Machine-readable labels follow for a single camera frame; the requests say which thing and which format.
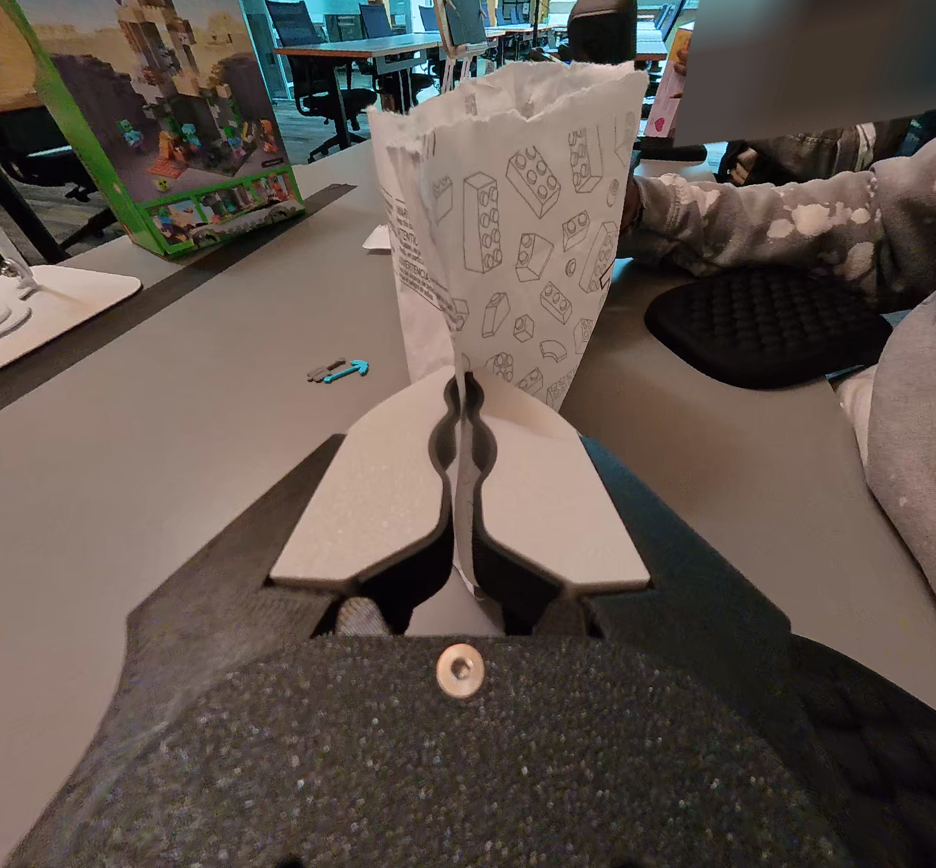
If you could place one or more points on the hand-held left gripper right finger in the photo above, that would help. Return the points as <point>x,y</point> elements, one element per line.
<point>563,510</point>

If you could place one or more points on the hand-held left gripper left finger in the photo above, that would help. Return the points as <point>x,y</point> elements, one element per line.
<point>365,502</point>

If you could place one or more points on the teal lego pickaxe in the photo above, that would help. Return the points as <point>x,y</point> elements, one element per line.
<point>347,371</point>

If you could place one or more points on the small grey lego accessory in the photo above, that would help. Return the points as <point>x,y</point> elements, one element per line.
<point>325,369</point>

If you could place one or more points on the white paper bag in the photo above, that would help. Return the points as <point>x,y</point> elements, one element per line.
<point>512,225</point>
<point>376,239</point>

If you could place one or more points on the person's right forearm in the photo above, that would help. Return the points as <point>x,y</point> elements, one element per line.
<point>768,225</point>

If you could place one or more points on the lego set box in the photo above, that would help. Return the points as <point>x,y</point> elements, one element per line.
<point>146,93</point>

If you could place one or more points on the flat white paper bag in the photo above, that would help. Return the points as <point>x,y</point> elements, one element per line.
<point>376,239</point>

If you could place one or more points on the black wrist rest pad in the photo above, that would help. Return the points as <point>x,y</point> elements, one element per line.
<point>768,327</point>

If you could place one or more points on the white stand base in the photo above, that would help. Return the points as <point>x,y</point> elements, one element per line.
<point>58,312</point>

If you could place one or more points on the long wooden desk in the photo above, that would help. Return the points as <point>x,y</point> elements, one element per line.
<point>358,48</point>

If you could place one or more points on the black high-back office chair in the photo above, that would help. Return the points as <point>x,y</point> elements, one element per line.
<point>599,27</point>

